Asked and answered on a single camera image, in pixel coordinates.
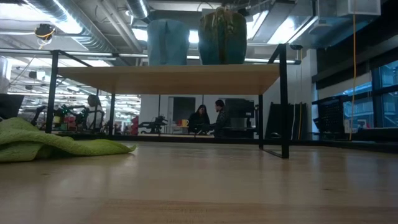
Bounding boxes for silver ceiling duct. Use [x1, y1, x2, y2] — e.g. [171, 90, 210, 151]
[27, 0, 116, 54]

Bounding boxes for blue mug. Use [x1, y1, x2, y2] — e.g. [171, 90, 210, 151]
[146, 18, 191, 67]

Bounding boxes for wooden shelf with black frame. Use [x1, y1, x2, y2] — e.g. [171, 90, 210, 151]
[44, 43, 302, 160]

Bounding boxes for dark monitor screen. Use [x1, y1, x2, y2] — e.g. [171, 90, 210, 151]
[0, 93, 25, 121]

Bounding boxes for black leaning panels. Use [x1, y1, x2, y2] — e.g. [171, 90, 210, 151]
[265, 102, 307, 141]

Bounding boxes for person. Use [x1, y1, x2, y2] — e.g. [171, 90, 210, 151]
[86, 94, 106, 132]
[212, 99, 231, 138]
[187, 104, 211, 135]

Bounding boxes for black round ceiling device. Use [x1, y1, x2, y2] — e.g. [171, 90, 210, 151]
[34, 22, 57, 42]

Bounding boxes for brown glazed ceramic mug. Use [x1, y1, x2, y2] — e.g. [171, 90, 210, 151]
[197, 6, 248, 66]

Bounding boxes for black perforated crate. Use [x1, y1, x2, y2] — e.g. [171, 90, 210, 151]
[312, 95, 349, 141]

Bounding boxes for black background monitor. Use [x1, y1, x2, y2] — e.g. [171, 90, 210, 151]
[224, 98, 256, 129]

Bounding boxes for green cloth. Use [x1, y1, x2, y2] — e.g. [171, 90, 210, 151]
[0, 116, 137, 164]

